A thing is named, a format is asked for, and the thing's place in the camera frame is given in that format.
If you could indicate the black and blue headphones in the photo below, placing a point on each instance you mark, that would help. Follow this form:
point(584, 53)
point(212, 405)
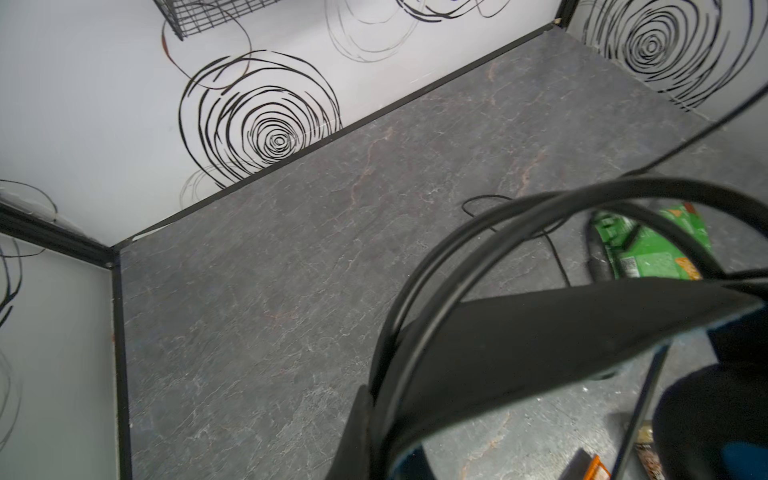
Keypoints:
point(441, 359)

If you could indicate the small dark spice bottle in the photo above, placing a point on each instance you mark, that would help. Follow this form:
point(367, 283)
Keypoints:
point(645, 450)

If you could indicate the orange snack bag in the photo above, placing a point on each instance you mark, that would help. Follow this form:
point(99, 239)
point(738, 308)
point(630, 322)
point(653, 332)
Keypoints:
point(596, 470)

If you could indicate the black wire basket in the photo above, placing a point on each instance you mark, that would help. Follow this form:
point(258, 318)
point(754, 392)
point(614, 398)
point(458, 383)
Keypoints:
point(190, 17)

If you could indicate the green snack bag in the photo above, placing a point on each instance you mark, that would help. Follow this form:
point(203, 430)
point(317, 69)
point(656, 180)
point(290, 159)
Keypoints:
point(621, 248)

